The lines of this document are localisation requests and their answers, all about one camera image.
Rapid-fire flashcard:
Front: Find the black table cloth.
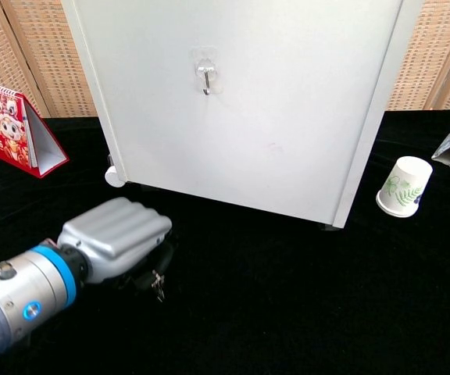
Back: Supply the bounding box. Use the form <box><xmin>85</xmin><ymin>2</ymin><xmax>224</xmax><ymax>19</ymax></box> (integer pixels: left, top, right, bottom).
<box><xmin>0</xmin><ymin>109</ymin><xmax>450</xmax><ymax>375</ymax></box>

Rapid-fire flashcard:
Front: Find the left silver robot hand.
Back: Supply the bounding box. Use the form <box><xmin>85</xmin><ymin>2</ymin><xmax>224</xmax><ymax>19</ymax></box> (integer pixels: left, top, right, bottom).
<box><xmin>56</xmin><ymin>196</ymin><xmax>177</xmax><ymax>291</ymax></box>

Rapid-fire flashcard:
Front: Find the red desk calendar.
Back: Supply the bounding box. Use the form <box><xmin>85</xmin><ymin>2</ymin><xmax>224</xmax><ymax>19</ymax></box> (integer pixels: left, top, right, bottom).
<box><xmin>0</xmin><ymin>77</ymin><xmax>70</xmax><ymax>180</ymax></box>

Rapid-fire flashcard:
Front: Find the white paper cup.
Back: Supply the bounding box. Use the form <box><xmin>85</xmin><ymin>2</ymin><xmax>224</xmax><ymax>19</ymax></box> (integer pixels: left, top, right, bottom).
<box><xmin>375</xmin><ymin>155</ymin><xmax>434</xmax><ymax>219</ymax></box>

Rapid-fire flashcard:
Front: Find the metal adhesive hook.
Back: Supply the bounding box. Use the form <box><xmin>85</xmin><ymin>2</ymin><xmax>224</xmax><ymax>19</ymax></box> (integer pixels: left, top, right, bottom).
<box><xmin>191</xmin><ymin>46</ymin><xmax>225</xmax><ymax>96</ymax></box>

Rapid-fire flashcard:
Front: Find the white cabinet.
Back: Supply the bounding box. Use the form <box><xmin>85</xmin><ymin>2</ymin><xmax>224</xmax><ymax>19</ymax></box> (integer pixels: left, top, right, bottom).
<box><xmin>59</xmin><ymin>0</ymin><xmax>425</xmax><ymax>230</ymax></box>

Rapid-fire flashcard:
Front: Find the silver-white key bunch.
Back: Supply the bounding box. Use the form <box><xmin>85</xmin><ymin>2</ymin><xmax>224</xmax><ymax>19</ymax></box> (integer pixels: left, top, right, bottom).
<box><xmin>150</xmin><ymin>269</ymin><xmax>168</xmax><ymax>303</ymax></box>

